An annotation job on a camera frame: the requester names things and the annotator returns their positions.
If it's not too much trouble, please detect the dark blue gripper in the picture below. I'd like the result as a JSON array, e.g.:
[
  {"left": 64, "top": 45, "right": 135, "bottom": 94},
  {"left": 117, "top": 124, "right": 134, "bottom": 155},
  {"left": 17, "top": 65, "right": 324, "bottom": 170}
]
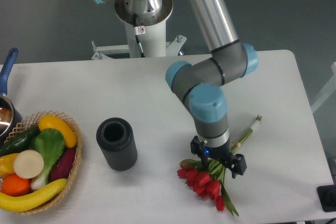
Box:
[{"left": 191, "top": 136, "right": 247, "bottom": 179}]

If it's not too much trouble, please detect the red tulip bouquet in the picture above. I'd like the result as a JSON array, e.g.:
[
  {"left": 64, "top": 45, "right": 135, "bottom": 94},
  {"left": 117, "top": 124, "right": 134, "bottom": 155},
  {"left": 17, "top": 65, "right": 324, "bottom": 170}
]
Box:
[{"left": 176, "top": 115, "right": 263, "bottom": 217}]

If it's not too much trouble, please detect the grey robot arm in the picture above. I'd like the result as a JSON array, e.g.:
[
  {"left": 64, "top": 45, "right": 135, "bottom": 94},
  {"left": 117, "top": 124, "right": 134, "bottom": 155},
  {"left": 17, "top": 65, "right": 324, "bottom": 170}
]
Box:
[{"left": 94, "top": 0, "right": 258, "bottom": 176}]

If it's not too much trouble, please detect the dark grey ribbed vase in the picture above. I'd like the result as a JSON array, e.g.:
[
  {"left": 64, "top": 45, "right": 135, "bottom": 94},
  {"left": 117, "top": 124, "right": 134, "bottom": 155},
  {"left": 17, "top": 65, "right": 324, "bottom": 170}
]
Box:
[{"left": 96, "top": 118, "right": 138, "bottom": 172}]

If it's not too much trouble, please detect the black device at edge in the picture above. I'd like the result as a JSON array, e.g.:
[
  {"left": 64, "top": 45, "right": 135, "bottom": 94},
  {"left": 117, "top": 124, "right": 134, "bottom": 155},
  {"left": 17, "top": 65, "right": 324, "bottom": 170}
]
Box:
[{"left": 317, "top": 185, "right": 335, "bottom": 212}]

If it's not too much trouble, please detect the purple sweet potato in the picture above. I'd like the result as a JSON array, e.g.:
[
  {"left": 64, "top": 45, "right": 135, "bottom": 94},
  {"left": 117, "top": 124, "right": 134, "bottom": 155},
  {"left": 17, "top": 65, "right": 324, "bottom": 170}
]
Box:
[{"left": 50, "top": 148, "right": 76, "bottom": 182}]

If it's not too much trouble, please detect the green bok choy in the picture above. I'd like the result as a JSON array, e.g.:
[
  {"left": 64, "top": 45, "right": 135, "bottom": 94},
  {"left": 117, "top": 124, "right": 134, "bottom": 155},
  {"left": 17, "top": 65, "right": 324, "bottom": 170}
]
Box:
[{"left": 29, "top": 129, "right": 65, "bottom": 191}]

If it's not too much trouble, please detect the yellow squash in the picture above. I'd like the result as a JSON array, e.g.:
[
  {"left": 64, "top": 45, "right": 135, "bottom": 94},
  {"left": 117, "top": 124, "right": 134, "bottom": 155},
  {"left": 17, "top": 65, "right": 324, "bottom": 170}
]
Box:
[{"left": 38, "top": 114, "right": 77, "bottom": 148}]

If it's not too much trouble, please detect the woven wicker basket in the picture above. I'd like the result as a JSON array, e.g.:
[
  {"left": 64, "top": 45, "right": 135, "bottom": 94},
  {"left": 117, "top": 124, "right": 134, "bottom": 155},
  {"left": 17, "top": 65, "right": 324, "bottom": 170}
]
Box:
[{"left": 1, "top": 111, "right": 82, "bottom": 215}]

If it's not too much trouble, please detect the green cucumber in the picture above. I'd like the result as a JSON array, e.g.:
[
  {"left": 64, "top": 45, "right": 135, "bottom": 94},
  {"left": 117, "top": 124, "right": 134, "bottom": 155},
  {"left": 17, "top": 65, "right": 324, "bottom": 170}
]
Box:
[{"left": 1, "top": 126, "right": 40, "bottom": 156}]

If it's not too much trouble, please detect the orange fruit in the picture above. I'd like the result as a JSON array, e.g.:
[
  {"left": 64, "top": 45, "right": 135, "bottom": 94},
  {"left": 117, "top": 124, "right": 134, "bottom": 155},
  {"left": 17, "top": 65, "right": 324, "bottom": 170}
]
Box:
[{"left": 1, "top": 174, "right": 30, "bottom": 197}]

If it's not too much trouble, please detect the yellow bell pepper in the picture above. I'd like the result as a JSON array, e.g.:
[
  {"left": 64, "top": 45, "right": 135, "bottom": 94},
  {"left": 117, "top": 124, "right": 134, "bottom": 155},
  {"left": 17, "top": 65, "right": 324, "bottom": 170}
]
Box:
[{"left": 0, "top": 153, "right": 18, "bottom": 178}]

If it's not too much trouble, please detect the yellow banana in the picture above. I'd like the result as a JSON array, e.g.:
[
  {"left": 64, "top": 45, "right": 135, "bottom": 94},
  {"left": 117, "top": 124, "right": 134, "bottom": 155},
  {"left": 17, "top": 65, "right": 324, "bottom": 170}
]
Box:
[{"left": 1, "top": 178, "right": 67, "bottom": 212}]

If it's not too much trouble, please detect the white frame at right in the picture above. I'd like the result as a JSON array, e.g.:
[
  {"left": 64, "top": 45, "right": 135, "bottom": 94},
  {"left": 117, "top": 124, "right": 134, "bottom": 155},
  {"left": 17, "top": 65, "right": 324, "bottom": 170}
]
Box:
[{"left": 310, "top": 62, "right": 335, "bottom": 113}]

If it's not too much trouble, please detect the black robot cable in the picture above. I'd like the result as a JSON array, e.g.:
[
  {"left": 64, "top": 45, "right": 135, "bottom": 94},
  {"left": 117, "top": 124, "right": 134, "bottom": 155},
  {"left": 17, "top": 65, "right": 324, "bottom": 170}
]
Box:
[{"left": 132, "top": 14, "right": 146, "bottom": 58}]

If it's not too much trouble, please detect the blue handled saucepan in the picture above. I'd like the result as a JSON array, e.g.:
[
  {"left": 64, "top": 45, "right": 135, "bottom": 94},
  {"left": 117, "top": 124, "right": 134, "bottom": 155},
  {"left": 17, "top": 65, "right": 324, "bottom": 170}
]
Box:
[{"left": 1, "top": 48, "right": 22, "bottom": 145}]

